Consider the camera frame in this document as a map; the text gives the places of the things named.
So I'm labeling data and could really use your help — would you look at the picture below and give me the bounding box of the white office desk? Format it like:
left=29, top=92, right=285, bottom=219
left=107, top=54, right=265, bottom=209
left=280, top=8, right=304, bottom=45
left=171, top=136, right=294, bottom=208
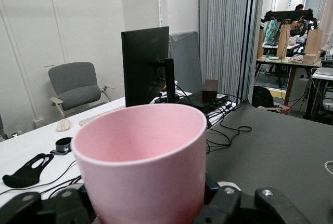
left=0, top=96, right=237, bottom=201

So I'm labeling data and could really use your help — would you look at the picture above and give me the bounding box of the black computer monitor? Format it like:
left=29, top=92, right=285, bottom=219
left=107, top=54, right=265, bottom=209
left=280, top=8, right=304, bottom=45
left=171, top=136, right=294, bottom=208
left=121, top=26, right=170, bottom=108

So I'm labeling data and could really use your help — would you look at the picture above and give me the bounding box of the black cable bundle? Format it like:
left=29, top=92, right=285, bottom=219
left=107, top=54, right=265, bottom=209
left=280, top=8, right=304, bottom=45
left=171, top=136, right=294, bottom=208
left=205, top=96, right=252, bottom=154

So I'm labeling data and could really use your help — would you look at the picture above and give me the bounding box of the beige keyboard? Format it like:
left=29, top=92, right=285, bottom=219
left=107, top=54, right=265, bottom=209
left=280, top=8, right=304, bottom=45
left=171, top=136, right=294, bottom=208
left=78, top=106, right=127, bottom=127

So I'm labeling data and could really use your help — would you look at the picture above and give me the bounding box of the pale grey two-handled pot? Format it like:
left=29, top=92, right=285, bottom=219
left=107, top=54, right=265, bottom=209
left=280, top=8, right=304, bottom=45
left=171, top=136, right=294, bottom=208
left=324, top=160, right=333, bottom=181

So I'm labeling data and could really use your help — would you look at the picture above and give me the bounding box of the wooden workshop desk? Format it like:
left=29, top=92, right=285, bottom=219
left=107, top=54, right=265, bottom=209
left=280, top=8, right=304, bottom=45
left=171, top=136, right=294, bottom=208
left=256, top=52, right=322, bottom=105

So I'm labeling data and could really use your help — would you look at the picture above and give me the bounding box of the white side desk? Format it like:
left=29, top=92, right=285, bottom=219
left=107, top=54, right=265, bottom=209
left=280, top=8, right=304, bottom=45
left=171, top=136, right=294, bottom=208
left=311, top=67, right=333, bottom=126

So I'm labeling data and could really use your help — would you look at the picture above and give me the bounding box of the black wide display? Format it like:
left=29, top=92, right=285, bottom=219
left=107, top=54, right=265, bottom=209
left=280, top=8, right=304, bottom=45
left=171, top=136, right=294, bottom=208
left=264, top=8, right=314, bottom=23

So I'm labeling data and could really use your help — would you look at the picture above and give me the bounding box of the wide light wooden box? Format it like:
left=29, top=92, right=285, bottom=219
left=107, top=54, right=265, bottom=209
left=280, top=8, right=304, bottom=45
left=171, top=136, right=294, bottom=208
left=303, top=29, right=324, bottom=55

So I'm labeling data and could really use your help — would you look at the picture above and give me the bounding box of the beige computer mouse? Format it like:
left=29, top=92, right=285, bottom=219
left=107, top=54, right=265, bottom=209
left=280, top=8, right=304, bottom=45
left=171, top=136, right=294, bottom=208
left=55, top=119, right=71, bottom=132

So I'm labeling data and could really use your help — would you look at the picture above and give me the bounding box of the dark brown wooden block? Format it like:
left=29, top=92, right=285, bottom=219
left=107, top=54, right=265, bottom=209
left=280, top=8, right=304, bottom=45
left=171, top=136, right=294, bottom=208
left=202, top=80, right=219, bottom=102

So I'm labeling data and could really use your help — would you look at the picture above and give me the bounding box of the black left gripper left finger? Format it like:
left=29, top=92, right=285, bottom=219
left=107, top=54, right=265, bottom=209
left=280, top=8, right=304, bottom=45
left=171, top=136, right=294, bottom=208
left=0, top=183, right=101, bottom=224

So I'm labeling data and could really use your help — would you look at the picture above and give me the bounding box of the dark grey table mat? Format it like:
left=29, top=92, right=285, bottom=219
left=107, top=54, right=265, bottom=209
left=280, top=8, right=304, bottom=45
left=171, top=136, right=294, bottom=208
left=205, top=98, right=333, bottom=224

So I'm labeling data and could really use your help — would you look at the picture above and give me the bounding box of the grey office chair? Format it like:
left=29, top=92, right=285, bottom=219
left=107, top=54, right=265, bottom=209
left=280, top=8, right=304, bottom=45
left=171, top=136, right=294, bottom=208
left=48, top=62, right=117, bottom=118

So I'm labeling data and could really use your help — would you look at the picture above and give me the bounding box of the black flat box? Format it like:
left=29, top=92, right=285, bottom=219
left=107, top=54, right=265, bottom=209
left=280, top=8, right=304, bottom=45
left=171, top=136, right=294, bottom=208
left=179, top=90, right=231, bottom=113

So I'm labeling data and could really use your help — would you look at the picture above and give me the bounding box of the grey ribbed room divider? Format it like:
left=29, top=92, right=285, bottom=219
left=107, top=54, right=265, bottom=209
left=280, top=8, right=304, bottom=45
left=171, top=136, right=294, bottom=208
left=197, top=0, right=266, bottom=105

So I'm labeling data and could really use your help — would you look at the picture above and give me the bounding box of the pink plastic cup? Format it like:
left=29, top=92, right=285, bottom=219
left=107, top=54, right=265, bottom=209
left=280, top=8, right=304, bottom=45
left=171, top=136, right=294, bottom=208
left=70, top=104, right=208, bottom=224

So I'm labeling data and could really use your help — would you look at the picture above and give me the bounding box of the black bag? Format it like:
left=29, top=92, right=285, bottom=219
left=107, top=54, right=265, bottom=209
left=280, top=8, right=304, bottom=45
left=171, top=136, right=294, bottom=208
left=251, top=85, right=274, bottom=108

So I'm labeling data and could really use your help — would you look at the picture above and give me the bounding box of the black round cap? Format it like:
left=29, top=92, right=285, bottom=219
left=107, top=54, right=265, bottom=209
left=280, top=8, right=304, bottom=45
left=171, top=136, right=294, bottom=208
left=49, top=137, right=73, bottom=156

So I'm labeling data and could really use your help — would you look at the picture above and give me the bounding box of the tall narrow wooden box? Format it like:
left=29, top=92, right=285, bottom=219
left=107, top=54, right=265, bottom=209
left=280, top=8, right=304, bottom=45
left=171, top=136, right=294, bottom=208
left=276, top=23, right=291, bottom=58

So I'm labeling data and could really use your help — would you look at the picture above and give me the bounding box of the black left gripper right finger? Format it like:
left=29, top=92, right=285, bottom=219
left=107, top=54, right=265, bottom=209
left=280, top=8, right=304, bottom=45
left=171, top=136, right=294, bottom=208
left=194, top=172, right=313, bottom=224

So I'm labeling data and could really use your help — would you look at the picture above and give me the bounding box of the teal patterned cloth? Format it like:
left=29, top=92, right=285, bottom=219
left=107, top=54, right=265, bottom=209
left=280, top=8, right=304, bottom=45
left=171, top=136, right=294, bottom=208
left=264, top=19, right=280, bottom=44

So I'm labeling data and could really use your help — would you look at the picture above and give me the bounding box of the black upright pole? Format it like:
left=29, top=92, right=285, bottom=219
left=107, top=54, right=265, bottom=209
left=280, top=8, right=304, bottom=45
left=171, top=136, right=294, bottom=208
left=163, top=58, right=177, bottom=104

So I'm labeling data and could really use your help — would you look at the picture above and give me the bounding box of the black fabric mask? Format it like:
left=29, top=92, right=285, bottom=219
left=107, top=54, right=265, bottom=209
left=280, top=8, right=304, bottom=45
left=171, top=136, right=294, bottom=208
left=2, top=153, right=55, bottom=189

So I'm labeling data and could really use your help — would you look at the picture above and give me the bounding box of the grey leaning panel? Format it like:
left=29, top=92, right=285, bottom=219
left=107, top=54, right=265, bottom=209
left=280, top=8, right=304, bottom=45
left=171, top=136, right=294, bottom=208
left=169, top=31, right=203, bottom=96

